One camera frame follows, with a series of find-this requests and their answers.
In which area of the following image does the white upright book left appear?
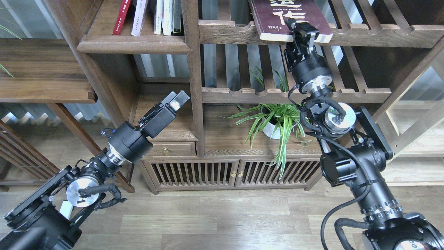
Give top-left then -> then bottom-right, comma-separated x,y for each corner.
154,0 -> 164,35

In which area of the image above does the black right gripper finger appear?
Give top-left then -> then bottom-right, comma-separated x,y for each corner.
286,18 -> 319,44

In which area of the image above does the slatted cabinet door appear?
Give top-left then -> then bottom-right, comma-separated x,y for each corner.
234,158 -> 322,191
142,160 -> 239,191

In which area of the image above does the green spider plant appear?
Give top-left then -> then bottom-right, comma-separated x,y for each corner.
224,66 -> 333,179

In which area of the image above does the white plant pot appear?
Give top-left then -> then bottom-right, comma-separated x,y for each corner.
261,108 -> 293,141

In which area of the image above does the white upright book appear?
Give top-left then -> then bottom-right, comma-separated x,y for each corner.
162,0 -> 173,36
154,0 -> 164,35

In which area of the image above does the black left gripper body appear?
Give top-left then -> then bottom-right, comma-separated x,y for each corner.
109,101 -> 177,163

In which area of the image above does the white upright book middle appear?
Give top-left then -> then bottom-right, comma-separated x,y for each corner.
162,0 -> 173,36

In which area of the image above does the dark maroon book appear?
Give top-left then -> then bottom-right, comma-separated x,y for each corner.
249,0 -> 333,43

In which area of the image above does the white paperback book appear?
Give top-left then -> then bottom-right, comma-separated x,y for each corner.
131,0 -> 151,36

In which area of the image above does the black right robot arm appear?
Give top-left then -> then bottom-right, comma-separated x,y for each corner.
284,18 -> 444,250

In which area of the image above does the light wooden rack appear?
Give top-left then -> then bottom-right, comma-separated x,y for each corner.
375,53 -> 444,186

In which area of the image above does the dark wooden bookshelf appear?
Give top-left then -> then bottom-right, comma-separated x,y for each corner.
43,0 -> 444,195

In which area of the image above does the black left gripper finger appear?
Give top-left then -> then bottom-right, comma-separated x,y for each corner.
170,90 -> 190,111
161,92 -> 178,105

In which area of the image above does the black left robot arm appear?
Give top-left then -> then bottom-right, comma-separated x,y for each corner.
1,91 -> 190,250

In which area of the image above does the white metal table leg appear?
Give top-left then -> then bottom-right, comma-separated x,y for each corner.
59,200 -> 74,220

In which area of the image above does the right slatted cabinet door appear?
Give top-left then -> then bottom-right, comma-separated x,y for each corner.
234,158 -> 322,191

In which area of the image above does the dark wooden side shelf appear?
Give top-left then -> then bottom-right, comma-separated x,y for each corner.
0,37 -> 136,193

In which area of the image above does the dark upright book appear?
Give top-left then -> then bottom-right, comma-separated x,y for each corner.
172,0 -> 184,36

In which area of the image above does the red paperback book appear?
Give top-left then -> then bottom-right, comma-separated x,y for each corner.
112,0 -> 133,35

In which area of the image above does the dark slatted wooden panel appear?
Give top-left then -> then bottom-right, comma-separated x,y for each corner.
0,121 -> 60,192

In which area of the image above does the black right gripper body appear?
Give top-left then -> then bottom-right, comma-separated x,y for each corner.
284,35 -> 332,94

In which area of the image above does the left slatted cabinet door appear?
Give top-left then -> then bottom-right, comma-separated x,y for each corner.
142,160 -> 239,191

